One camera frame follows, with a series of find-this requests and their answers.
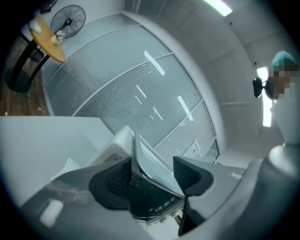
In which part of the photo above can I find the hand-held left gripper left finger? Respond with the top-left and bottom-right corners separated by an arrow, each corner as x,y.
20,157 -> 133,240

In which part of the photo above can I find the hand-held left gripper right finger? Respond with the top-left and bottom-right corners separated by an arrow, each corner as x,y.
173,156 -> 247,236

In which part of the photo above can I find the wire oven rack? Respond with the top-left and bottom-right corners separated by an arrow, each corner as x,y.
135,178 -> 183,218

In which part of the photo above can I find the silver metal baking tray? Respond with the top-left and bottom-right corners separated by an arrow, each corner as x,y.
134,130 -> 186,200

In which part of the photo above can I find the white toaster oven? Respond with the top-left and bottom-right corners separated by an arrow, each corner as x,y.
83,125 -> 186,229

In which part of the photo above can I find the white printed notice sheet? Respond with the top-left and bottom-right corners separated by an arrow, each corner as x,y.
183,150 -> 200,160

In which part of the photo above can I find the white notice sheet with icon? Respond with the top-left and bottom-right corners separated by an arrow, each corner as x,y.
190,140 -> 203,155

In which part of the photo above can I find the long ceiling light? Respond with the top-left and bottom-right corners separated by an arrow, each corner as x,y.
256,67 -> 273,128
203,0 -> 233,17

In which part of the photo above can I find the person's grey patterned top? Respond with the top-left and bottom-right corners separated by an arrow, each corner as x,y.
269,100 -> 300,146

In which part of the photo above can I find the person's head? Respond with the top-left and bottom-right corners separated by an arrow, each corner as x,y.
267,50 -> 300,104

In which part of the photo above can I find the teal cap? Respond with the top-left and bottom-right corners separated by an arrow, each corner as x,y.
269,50 -> 300,71

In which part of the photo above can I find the round wooden table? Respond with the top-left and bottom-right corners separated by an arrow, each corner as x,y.
4,15 -> 67,93

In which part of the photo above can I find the small white flower pot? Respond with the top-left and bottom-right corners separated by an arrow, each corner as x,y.
52,30 -> 66,45

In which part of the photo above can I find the small white box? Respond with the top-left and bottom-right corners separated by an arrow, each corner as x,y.
29,20 -> 42,32

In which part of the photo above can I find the black floor fan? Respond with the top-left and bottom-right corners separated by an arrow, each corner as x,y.
51,5 -> 86,39

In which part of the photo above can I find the black head camera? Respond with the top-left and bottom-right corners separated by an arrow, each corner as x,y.
252,76 -> 269,98

